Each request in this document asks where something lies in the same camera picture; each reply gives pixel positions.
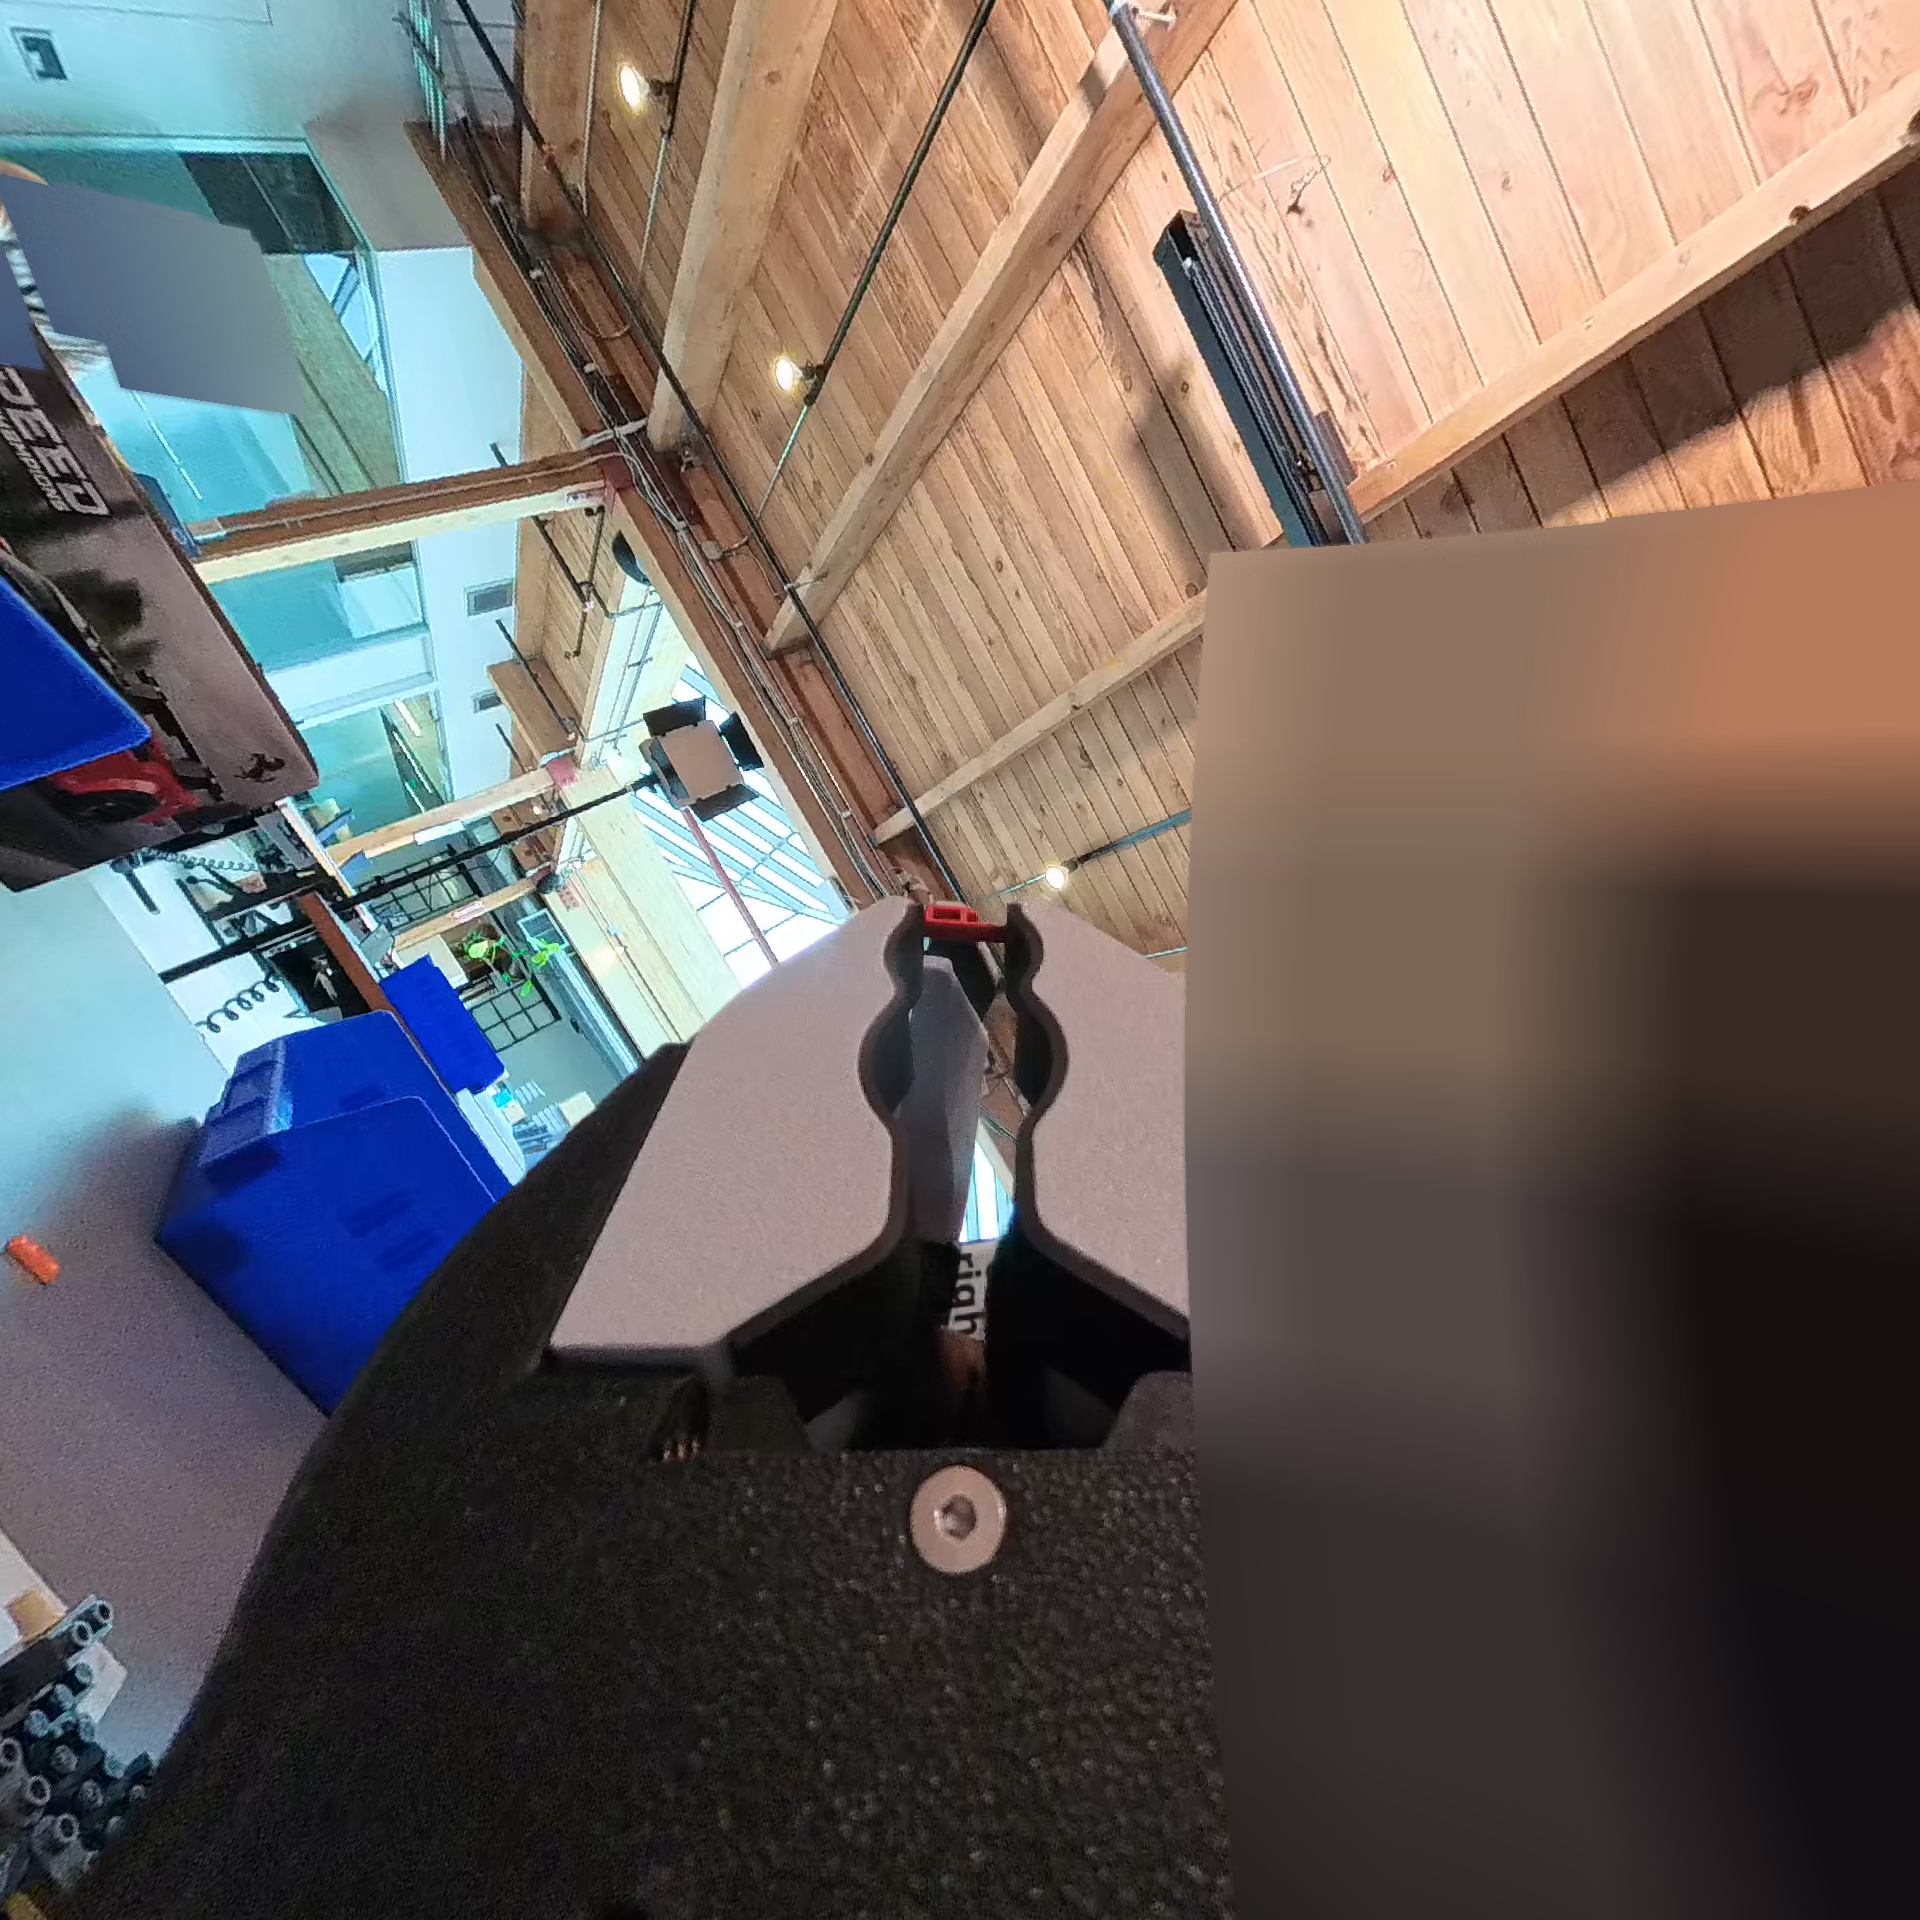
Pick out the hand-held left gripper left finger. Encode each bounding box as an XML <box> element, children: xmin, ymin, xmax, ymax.
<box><xmin>548</xmin><ymin>896</ymin><xmax>924</xmax><ymax>1400</ymax></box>

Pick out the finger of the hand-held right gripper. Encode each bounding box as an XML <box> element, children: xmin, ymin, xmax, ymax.
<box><xmin>896</xmin><ymin>960</ymin><xmax>996</xmax><ymax>1253</ymax></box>

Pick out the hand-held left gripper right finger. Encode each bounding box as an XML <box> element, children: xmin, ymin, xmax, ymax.
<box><xmin>1003</xmin><ymin>899</ymin><xmax>1193</xmax><ymax>1340</ymax></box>

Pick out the black and red lego car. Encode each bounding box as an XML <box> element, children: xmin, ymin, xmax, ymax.
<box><xmin>0</xmin><ymin>1597</ymin><xmax>158</xmax><ymax>1896</ymax></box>

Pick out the dark lego set box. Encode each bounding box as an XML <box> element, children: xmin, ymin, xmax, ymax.
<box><xmin>0</xmin><ymin>352</ymin><xmax>322</xmax><ymax>896</ymax></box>

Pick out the green plant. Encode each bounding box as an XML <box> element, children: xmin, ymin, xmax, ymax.
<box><xmin>465</xmin><ymin>921</ymin><xmax>576</xmax><ymax>993</ymax></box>

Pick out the blue plastic storage bin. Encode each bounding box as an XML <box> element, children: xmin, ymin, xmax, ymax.
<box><xmin>383</xmin><ymin>958</ymin><xmax>509</xmax><ymax>1099</ymax></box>
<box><xmin>0</xmin><ymin>576</ymin><xmax>157</xmax><ymax>800</ymax></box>
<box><xmin>157</xmin><ymin>1011</ymin><xmax>516</xmax><ymax>1415</ymax></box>

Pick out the studio light on stand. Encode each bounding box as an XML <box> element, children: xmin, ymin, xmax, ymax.
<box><xmin>158</xmin><ymin>696</ymin><xmax>771</xmax><ymax>988</ymax></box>

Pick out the black linear ceiling fixture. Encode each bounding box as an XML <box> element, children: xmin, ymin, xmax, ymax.
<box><xmin>1153</xmin><ymin>212</ymin><xmax>1353</xmax><ymax>553</ymax></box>

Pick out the metal ceiling pipe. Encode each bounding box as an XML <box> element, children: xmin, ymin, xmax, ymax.
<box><xmin>1108</xmin><ymin>0</ymin><xmax>1371</xmax><ymax>549</ymax></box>

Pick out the wooden support post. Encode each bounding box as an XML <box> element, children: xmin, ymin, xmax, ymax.
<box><xmin>191</xmin><ymin>449</ymin><xmax>628</xmax><ymax>588</ymax></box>

